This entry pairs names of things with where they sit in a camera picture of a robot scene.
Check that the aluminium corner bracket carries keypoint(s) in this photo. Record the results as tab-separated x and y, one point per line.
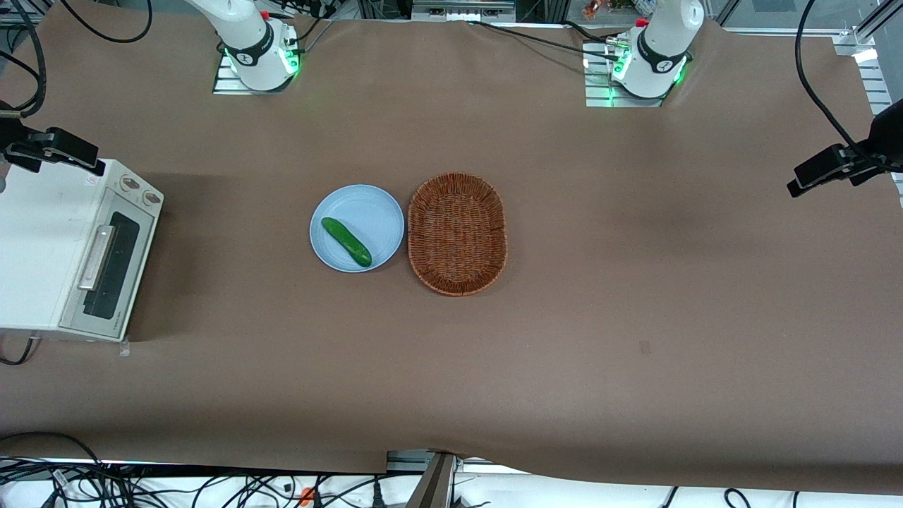
853	46

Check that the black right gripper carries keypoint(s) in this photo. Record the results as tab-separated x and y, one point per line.
21	149

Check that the ridged aluminium frame profile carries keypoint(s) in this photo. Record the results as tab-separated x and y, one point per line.
878	88

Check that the silver box device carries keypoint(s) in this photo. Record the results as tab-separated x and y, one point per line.
462	10

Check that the aluminium profile post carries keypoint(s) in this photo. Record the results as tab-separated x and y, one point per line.
434	487

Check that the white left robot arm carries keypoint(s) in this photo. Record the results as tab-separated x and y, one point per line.
667	35

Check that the round oven knob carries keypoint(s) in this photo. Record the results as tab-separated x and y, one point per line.
150	198
129	183

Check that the brown wicker basket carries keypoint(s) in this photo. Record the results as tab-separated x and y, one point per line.
457	233

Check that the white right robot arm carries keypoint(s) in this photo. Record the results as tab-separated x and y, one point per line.
243	32

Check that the small clear plastic block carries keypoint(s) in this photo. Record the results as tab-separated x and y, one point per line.
125	348

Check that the white toaster oven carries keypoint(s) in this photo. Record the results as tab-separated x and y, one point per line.
35	247

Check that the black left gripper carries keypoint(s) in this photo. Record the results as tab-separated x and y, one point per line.
862	159

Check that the green cucumber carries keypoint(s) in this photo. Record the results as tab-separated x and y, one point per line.
346	242

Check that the light blue plate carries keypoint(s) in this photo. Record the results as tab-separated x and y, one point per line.
367	212

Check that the brown paper table cover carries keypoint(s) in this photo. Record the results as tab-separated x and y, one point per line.
635	282

